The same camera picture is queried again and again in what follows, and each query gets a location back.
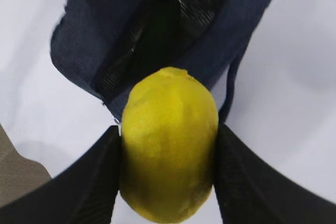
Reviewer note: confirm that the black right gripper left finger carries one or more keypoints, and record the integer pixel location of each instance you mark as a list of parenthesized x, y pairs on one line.
[(84, 193)]

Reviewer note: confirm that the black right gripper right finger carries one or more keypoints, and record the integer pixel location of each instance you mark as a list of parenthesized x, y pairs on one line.
[(248, 190)]

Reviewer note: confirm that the yellow lemon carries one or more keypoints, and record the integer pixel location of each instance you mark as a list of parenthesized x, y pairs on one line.
[(169, 127)]

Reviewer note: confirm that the navy blue lunch bag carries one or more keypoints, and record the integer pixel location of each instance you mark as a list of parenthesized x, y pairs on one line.
[(106, 46)]

